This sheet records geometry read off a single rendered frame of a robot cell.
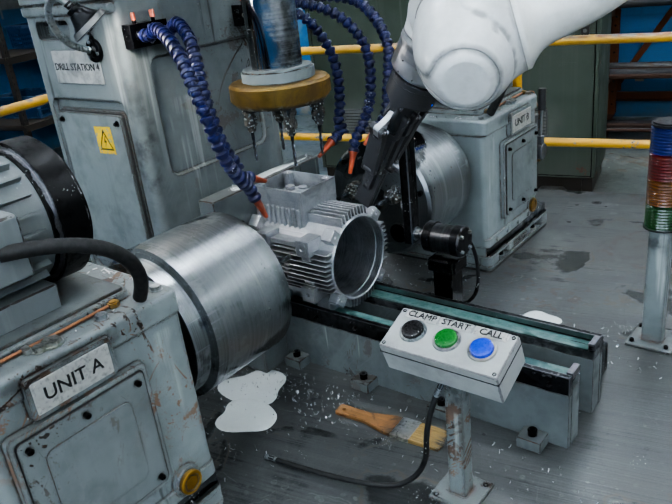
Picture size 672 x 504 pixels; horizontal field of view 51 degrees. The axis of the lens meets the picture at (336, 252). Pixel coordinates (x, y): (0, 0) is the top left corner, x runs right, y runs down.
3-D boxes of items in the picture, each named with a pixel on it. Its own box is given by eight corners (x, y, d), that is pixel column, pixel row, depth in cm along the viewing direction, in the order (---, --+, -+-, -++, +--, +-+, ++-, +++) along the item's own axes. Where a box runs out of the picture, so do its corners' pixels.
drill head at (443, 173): (315, 258, 155) (300, 148, 145) (413, 198, 184) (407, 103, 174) (411, 280, 140) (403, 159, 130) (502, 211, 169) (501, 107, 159)
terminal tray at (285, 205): (256, 221, 135) (250, 186, 132) (292, 203, 142) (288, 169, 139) (303, 231, 127) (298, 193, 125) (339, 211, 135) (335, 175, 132)
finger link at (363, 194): (385, 173, 110) (382, 174, 110) (370, 207, 115) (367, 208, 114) (371, 162, 111) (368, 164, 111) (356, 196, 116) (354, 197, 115)
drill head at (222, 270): (44, 423, 109) (-4, 277, 99) (216, 318, 134) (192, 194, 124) (146, 481, 94) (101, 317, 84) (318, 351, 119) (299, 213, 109)
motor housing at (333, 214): (253, 301, 138) (237, 211, 130) (315, 264, 151) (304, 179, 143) (333, 325, 126) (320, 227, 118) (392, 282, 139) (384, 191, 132)
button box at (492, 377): (387, 368, 96) (376, 343, 93) (412, 329, 100) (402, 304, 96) (504, 405, 86) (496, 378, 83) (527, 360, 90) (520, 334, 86)
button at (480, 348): (467, 361, 87) (464, 352, 86) (478, 343, 89) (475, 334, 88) (489, 367, 86) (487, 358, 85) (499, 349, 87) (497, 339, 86)
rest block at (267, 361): (245, 366, 139) (235, 313, 134) (268, 349, 144) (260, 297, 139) (267, 374, 135) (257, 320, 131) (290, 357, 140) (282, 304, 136)
